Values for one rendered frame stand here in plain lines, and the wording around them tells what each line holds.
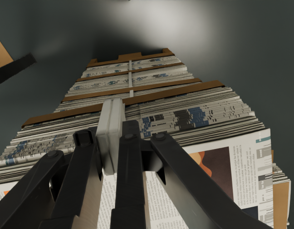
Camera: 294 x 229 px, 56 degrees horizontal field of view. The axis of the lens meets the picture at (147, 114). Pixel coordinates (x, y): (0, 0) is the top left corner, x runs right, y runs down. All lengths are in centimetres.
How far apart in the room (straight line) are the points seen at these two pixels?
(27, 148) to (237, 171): 30
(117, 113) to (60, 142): 24
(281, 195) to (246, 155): 73
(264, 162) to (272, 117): 128
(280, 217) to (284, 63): 78
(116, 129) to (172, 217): 24
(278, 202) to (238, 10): 86
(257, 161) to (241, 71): 115
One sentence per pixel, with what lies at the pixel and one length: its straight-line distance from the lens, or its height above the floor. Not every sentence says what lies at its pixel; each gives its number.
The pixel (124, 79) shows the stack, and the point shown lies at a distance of 89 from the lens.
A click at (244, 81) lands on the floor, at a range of 152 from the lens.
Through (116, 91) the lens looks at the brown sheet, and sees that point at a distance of 75.
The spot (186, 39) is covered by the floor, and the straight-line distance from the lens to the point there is 139.
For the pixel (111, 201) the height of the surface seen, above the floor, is 106.
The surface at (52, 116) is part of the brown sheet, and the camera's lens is 54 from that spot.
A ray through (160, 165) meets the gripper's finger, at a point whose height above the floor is 122.
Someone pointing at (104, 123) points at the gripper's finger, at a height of 118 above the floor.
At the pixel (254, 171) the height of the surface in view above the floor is 106.
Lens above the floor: 135
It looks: 68 degrees down
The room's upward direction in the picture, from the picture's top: 170 degrees clockwise
